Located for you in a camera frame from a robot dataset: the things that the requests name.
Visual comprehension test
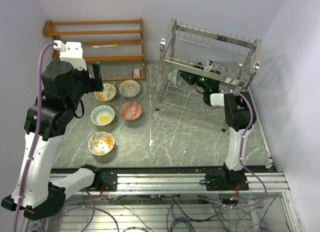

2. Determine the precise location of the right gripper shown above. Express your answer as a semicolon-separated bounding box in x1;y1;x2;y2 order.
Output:
178;63;209;92

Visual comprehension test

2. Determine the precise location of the teal dotted grey bowl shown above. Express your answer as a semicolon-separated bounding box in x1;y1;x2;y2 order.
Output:
168;69;183;88

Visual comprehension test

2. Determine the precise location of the red pattern blue zigzag bowl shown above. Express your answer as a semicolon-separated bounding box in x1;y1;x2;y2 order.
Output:
119;101;143;121

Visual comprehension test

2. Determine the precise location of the orange flower green bowl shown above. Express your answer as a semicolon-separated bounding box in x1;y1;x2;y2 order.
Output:
88;131;115;156

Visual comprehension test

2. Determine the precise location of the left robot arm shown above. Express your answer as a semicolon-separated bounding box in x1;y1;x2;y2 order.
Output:
1;60;103;221

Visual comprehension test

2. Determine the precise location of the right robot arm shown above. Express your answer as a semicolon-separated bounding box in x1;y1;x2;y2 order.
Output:
177;70;257;191

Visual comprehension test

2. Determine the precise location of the steel dish rack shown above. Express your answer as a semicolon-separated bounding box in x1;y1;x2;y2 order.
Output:
154;18;263;133

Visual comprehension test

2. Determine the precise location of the wooden shelf rack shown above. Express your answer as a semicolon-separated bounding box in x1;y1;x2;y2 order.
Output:
43;18;146;81

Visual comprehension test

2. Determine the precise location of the orange leaf pattern bowl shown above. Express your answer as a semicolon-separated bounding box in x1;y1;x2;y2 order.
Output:
94;83;117;102

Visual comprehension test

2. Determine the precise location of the yellow sun blue bowl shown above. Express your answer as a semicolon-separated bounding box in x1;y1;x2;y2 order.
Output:
90;105;116;126

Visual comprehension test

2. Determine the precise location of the blue orange floral bowl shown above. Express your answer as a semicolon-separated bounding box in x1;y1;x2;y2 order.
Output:
118;79;141;98

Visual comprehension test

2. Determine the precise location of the small red white box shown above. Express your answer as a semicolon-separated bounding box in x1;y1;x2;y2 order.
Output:
132;68;141;78

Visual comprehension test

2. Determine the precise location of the green capped marker pen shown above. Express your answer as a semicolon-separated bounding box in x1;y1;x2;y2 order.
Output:
92;44;118;49

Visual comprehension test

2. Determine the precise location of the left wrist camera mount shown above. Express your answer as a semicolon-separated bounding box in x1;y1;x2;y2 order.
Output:
53;40;87;71

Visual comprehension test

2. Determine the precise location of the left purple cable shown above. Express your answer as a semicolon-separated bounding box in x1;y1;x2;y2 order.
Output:
12;41;60;232

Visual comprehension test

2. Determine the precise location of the aluminium rail frame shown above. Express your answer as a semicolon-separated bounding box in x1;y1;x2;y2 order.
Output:
47;166;296;232

